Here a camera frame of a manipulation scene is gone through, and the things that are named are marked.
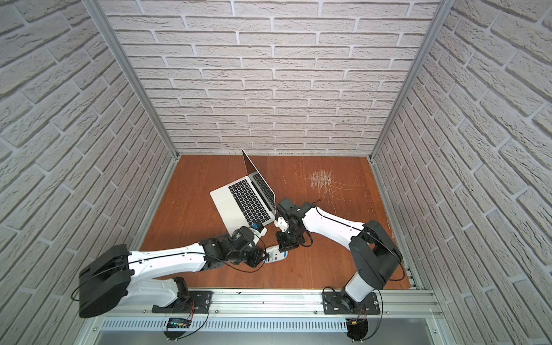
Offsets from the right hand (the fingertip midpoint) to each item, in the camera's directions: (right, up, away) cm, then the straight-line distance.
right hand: (279, 252), depth 81 cm
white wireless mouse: (-2, -1, 0) cm, 2 cm away
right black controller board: (+26, -22, -11) cm, 36 cm away
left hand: (-5, +1, 0) cm, 5 cm away
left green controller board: (-35, -21, -9) cm, 42 cm away
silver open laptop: (-16, +17, +19) cm, 30 cm away
